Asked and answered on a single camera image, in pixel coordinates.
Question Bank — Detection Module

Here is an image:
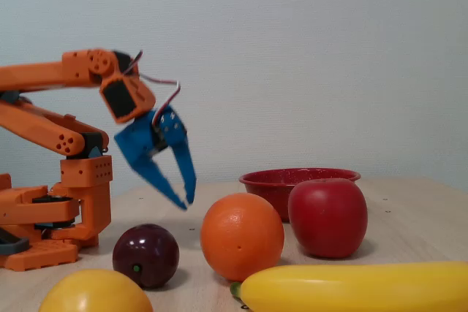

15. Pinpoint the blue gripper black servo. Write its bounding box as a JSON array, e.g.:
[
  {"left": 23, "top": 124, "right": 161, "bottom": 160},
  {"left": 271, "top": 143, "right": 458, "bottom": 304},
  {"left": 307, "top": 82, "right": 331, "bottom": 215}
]
[{"left": 113, "top": 105, "right": 197, "bottom": 212}]

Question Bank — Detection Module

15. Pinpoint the yellow orange toy peach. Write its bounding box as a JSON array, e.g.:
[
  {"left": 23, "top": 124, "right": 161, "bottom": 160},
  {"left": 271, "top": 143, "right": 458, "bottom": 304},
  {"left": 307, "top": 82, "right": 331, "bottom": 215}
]
[{"left": 38, "top": 269, "right": 154, "bottom": 312}]

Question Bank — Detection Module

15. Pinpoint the orange robot base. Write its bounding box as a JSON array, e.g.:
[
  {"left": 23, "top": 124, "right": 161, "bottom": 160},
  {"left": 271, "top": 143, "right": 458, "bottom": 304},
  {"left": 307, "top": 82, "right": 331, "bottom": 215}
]
[{"left": 0, "top": 172, "right": 80, "bottom": 273}]

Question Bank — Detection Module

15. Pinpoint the red speckled enamel bowl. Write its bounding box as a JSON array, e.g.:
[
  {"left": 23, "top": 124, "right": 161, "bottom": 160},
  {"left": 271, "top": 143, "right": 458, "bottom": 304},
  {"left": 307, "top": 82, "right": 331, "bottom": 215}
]
[{"left": 238, "top": 167, "right": 362, "bottom": 223}]

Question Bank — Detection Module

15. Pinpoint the dark purple toy plum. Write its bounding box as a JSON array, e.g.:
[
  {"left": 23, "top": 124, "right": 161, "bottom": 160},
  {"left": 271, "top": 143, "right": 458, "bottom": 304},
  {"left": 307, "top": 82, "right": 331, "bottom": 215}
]
[{"left": 112, "top": 223, "right": 181, "bottom": 289}]

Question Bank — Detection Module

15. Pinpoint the toy orange fruit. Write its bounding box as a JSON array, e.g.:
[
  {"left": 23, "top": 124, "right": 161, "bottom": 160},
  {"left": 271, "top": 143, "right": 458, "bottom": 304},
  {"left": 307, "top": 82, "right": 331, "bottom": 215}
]
[{"left": 200, "top": 192, "right": 285, "bottom": 283}]

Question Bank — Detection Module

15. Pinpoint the red toy apple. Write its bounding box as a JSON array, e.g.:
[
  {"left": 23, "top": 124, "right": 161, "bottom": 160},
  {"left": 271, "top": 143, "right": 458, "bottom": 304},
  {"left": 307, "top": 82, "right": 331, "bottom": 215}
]
[{"left": 287, "top": 178, "right": 369, "bottom": 259}]

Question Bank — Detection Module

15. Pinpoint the yellow toy banana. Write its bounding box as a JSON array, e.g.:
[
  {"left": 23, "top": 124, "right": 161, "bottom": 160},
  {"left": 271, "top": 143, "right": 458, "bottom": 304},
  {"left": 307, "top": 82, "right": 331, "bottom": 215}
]
[{"left": 230, "top": 261, "right": 468, "bottom": 312}]

